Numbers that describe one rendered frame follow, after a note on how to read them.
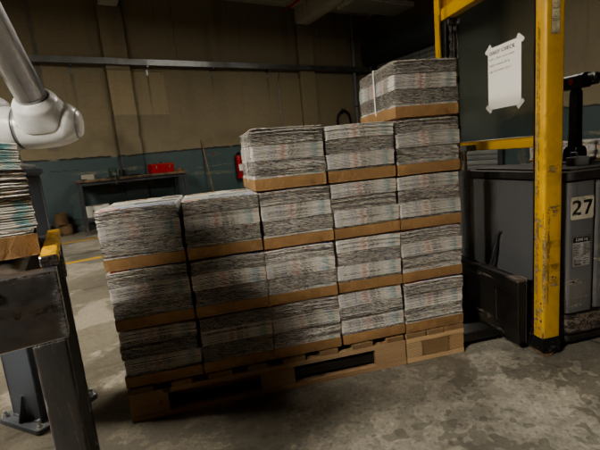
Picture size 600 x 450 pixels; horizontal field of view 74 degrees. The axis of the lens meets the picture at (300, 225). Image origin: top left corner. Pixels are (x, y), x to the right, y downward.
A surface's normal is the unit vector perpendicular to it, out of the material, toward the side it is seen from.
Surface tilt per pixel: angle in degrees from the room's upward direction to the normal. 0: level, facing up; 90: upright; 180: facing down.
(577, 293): 90
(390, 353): 90
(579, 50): 90
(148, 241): 91
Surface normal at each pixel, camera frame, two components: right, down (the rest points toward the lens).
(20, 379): -0.41, 0.19
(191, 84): 0.51, 0.10
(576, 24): -0.86, 0.16
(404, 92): 0.22, 0.14
